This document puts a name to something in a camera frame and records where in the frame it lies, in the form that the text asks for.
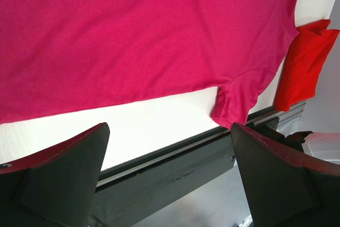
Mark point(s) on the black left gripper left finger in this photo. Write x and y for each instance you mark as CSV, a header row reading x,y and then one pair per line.
x,y
55,186

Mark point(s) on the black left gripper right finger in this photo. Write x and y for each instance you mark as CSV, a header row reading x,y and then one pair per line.
x,y
283,186

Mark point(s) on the pink t shirt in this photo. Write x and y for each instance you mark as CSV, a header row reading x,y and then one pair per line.
x,y
61,56

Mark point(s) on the folded red t shirt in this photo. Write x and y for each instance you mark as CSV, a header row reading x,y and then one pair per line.
x,y
303,64

